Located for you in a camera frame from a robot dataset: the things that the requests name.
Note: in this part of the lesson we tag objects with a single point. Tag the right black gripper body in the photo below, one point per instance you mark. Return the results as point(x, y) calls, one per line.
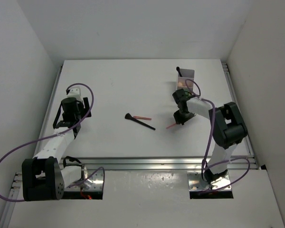
point(182, 117)

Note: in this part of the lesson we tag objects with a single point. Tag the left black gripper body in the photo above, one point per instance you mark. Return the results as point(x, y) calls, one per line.
point(82, 112)

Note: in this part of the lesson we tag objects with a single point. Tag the black brush pink handle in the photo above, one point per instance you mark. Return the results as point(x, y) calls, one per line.
point(179, 71)

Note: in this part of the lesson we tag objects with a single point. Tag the large black makeup brush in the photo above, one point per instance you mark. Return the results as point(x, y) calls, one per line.
point(129, 117)

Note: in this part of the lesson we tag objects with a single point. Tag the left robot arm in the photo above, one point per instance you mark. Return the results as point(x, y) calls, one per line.
point(42, 177)

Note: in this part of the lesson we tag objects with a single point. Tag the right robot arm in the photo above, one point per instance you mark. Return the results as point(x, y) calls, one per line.
point(227, 130)

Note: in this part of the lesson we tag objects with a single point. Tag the white divided organizer box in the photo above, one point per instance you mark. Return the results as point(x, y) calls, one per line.
point(188, 75)

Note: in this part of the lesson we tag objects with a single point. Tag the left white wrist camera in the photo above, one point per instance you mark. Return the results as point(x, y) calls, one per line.
point(74, 92)

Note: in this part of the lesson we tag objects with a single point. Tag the aluminium rail frame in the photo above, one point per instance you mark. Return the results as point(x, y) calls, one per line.
point(146, 184)

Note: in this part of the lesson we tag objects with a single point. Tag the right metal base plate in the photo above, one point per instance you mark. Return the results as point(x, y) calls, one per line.
point(196, 183)

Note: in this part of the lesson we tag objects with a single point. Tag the metal base plate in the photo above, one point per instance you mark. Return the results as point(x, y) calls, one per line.
point(91, 180)
point(196, 183)

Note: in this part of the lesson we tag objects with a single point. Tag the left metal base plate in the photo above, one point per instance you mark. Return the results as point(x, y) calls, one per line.
point(91, 180)

